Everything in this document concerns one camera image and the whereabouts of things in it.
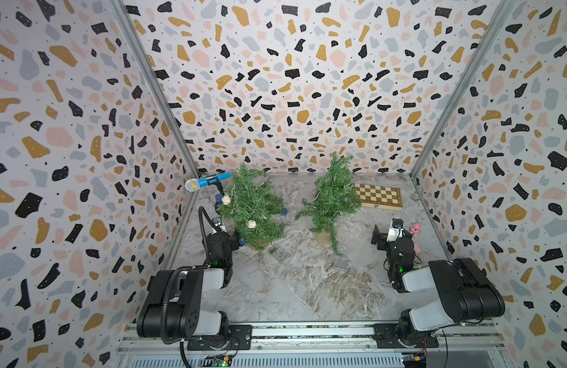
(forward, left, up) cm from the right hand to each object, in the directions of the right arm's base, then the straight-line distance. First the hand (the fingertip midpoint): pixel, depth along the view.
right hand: (392, 227), depth 91 cm
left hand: (-3, +66, 0) cm, 66 cm away
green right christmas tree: (-3, +25, +24) cm, 35 cm away
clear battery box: (-10, +20, -9) cm, 24 cm away
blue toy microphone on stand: (+9, +78, +13) cm, 80 cm away
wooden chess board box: (+21, -1, -7) cm, 22 cm away
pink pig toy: (+5, -13, -8) cm, 16 cm away
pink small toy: (-4, -12, -9) cm, 15 cm away
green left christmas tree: (-7, +50, +20) cm, 54 cm away
